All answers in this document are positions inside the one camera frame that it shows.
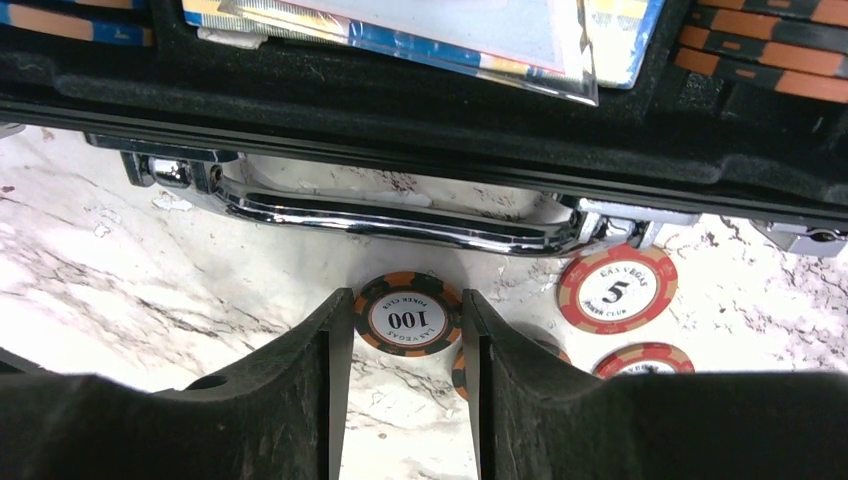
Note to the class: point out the blue playing card deck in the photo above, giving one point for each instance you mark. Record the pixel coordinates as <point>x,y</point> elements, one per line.
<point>620,32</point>

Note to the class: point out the brown orange chip stack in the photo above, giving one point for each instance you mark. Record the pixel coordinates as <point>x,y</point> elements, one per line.
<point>791,47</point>

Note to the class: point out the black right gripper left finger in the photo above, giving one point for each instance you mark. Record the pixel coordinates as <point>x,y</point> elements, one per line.
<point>277,413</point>

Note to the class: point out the clear triangular all-in button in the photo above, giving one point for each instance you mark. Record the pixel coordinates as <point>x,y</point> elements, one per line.
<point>538,46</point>

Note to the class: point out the black aluminium poker case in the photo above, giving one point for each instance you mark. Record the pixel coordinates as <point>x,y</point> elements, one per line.
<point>184,114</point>

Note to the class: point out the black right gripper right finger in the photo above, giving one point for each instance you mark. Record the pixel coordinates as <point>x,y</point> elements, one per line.
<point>533,416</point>

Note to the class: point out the brown poker chip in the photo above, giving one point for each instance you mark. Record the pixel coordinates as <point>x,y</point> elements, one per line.
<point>641,358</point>
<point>458,372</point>
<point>408,314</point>
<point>618,290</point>

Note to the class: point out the orange blue chip stack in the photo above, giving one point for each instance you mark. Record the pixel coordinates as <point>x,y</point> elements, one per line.
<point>107,22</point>

